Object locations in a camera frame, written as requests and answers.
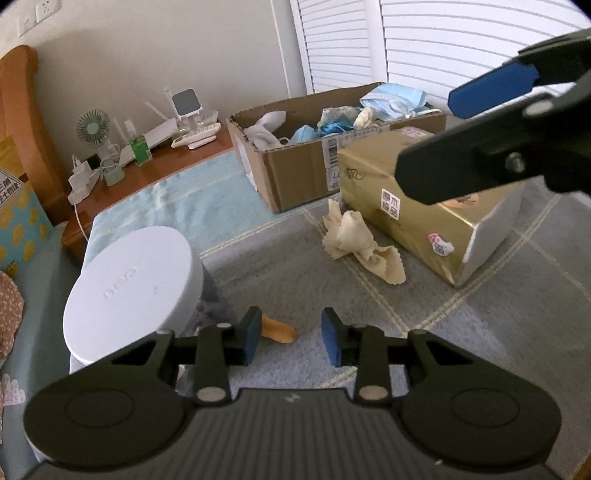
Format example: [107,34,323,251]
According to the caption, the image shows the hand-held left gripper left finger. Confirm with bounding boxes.
[99,306,263,407]

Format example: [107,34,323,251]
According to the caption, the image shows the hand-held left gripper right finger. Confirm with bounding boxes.
[321,308,485,403]

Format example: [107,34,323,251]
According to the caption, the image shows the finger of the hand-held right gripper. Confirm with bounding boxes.
[448,30,591,118]
[394,69,591,206]

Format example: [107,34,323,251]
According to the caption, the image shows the small orange piece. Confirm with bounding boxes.
[261,314,297,345]

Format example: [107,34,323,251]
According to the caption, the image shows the blue face mask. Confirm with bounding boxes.
[287,124,324,145]
[359,83,429,123]

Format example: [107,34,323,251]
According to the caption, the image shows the cream cloth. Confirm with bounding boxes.
[321,198,407,286]

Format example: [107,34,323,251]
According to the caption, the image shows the cardboard box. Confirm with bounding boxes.
[226,82,448,214]

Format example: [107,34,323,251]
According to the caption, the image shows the white window blinds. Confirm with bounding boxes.
[288,0,591,95]

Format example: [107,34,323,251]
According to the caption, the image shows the gold tissue pack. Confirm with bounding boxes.
[337,127,525,289]

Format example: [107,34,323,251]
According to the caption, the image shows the clear jar with white lid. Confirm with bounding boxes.
[62,226,228,371]

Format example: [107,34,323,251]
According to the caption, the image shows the grey plaid bedsheet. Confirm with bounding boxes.
[0,178,591,480]

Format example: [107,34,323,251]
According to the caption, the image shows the light blue blanket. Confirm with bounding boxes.
[83,150,279,278]

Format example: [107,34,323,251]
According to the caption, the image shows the wooden nightstand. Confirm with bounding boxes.
[61,127,234,260]

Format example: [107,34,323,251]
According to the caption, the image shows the green label bottle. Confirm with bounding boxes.
[130,120,151,166]

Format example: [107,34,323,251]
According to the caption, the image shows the white router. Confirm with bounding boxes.
[117,87,180,163]

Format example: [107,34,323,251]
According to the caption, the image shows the brown dotted cloth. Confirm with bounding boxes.
[0,271,25,367]

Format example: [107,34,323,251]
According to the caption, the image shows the small white screen device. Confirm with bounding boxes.
[170,89,198,121]

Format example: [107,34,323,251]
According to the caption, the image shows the blue and yellow pillow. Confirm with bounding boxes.
[0,138,54,280]

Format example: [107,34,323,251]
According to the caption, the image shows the small green desk fan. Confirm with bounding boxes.
[76,109,126,186]

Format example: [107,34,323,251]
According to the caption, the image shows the wooden headboard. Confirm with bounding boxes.
[0,45,66,227]

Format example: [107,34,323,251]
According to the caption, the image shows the white wall socket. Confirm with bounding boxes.
[17,0,64,37]

